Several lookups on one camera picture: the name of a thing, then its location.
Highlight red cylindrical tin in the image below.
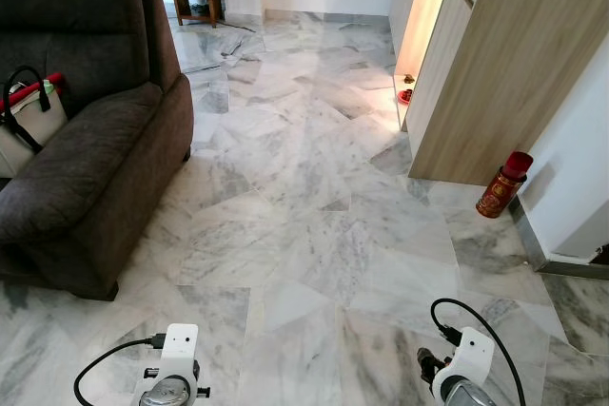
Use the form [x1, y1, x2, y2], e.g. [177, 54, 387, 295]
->
[476, 150, 535, 220]

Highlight tall light wood cabinet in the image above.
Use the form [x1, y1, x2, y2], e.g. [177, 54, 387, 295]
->
[389, 0, 609, 187]

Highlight dark brown fabric sofa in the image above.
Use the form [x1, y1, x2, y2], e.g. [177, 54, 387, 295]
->
[0, 0, 195, 301]

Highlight red cloth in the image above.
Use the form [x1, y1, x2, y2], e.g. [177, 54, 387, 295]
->
[4, 71, 66, 110]

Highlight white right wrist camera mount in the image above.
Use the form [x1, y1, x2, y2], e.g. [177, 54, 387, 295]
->
[432, 328, 495, 403]

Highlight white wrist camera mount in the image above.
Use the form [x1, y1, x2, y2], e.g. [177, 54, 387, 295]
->
[432, 328, 495, 403]
[150, 323, 202, 390]

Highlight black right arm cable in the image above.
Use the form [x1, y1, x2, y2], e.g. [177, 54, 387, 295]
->
[430, 298, 527, 406]

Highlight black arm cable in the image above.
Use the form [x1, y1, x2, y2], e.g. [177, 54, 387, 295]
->
[430, 298, 527, 406]
[73, 334, 168, 406]

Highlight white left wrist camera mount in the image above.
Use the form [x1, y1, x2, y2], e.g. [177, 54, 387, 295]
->
[150, 323, 202, 390]

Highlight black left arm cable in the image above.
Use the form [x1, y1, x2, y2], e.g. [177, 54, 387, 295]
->
[73, 334, 168, 406]

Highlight white handbag black handles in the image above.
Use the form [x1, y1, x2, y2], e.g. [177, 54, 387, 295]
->
[0, 66, 69, 179]

